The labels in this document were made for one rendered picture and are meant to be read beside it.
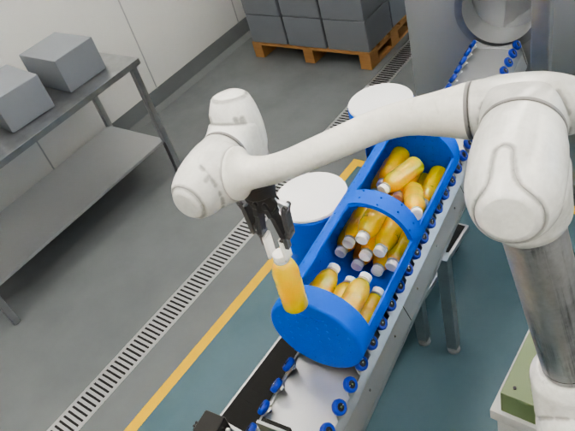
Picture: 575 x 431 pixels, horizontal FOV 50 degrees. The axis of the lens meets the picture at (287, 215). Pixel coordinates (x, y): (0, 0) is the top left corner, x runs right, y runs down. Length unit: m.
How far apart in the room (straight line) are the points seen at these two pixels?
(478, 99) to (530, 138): 0.17
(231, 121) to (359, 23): 3.74
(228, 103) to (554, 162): 0.62
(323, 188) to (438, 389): 1.10
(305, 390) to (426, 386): 1.13
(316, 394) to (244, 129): 0.90
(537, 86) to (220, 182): 0.55
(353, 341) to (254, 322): 1.67
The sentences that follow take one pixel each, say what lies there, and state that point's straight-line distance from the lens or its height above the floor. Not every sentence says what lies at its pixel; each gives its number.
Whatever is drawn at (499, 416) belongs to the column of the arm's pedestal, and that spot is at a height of 0.99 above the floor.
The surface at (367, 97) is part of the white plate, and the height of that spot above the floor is 1.04.
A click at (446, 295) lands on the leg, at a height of 0.41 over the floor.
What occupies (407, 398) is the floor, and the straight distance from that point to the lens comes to 2.88.
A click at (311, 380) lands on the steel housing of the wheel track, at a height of 0.93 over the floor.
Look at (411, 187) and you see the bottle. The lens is 2.08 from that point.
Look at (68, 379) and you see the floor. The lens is 3.59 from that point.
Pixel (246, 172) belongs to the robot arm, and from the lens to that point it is 1.11.
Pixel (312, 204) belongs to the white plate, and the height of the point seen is 1.04.
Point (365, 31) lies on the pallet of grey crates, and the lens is 4.92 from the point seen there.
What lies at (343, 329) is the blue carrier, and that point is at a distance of 1.65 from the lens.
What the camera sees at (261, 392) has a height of 0.15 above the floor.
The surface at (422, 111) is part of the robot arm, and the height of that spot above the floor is 1.85.
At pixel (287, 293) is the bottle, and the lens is 1.54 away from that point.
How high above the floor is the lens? 2.46
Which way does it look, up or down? 40 degrees down
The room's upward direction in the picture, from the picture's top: 18 degrees counter-clockwise
